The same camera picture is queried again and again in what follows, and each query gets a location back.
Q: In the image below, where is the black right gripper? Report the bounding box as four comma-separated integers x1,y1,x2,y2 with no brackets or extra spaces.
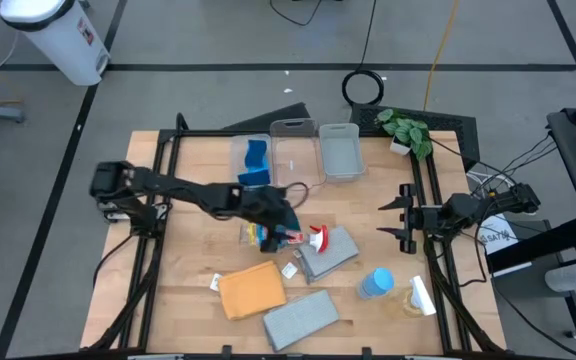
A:
376,183,452,255

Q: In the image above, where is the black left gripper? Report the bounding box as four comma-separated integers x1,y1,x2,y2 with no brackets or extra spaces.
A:
241,185,303,254

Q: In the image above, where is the clear spray bottle red trigger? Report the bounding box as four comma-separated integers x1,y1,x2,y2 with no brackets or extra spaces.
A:
239,222,330,255

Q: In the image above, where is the orange cloth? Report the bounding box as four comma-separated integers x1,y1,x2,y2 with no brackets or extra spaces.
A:
209,259,288,322

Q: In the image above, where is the blue air freshener spray can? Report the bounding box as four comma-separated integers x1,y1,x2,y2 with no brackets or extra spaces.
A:
357,267,396,301

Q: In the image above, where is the clear spray bottle white trigger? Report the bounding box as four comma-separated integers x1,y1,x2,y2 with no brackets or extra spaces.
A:
386,274,438,320

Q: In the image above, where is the large clear plastic bin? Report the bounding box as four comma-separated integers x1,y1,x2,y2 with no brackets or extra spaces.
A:
269,118,327,189

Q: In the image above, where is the grey waffle weave cloth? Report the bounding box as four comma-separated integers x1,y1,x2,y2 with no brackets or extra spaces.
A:
262,289,341,353

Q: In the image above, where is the green plant in white pot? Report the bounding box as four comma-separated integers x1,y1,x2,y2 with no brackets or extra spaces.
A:
375,107,434,162

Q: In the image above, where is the small clear plastic bin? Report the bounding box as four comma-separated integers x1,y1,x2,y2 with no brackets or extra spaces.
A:
230,133,273,189

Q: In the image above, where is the white paper sign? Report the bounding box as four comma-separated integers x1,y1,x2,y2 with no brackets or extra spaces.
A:
477,213,520,257

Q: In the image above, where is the black diagonal bar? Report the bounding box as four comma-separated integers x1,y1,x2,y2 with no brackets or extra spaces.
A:
485,217,576,276

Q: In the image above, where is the grey cylinder roll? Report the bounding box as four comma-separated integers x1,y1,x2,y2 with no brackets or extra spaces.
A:
544,263,576,294

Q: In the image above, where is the white trash can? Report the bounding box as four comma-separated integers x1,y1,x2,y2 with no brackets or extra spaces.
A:
0,0,112,87

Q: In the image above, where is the left gripper cable loop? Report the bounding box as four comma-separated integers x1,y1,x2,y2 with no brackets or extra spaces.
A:
281,181,312,209

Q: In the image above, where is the black aluminium table frame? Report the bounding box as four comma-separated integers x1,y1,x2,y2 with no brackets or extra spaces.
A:
80,112,507,360

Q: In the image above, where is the black cable with coil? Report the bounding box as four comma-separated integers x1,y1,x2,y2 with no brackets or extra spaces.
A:
341,0,386,108

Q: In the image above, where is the yellow cable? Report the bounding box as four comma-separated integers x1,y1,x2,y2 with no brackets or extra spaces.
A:
421,0,462,112

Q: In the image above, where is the thin black cable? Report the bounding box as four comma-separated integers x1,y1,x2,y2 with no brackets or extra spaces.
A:
269,0,324,27

